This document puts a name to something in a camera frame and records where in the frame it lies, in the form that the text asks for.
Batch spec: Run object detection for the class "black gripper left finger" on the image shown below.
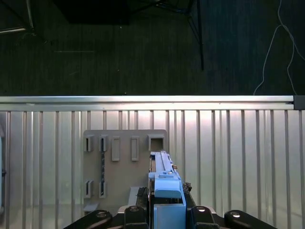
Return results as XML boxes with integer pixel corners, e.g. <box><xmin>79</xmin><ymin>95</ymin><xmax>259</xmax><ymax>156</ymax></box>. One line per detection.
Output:
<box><xmin>63</xmin><ymin>187</ymin><xmax>150</xmax><ymax>229</ymax></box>

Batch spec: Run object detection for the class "grey parts rack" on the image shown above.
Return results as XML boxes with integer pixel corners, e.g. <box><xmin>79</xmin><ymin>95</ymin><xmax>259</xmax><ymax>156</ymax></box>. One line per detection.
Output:
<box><xmin>82</xmin><ymin>129</ymin><xmax>167</xmax><ymax>214</ymax></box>

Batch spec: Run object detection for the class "silver metal frame leg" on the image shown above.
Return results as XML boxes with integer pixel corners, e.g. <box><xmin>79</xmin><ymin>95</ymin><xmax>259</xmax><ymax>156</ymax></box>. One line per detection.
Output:
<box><xmin>0</xmin><ymin>0</ymin><xmax>35</xmax><ymax>34</ymax></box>

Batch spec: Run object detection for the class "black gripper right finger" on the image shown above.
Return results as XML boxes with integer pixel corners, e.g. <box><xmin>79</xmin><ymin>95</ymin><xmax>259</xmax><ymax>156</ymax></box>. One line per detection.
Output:
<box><xmin>182</xmin><ymin>182</ymin><xmax>278</xmax><ymax>229</ymax></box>

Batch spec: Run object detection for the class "hard disk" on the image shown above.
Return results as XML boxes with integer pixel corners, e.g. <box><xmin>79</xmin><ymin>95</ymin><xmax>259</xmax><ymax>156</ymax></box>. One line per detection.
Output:
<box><xmin>148</xmin><ymin>151</ymin><xmax>187</xmax><ymax>229</ymax></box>

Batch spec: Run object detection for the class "white floor cable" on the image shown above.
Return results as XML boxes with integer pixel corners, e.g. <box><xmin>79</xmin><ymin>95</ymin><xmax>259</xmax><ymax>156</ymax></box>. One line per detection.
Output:
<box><xmin>253</xmin><ymin>0</ymin><xmax>305</xmax><ymax>95</ymax></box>

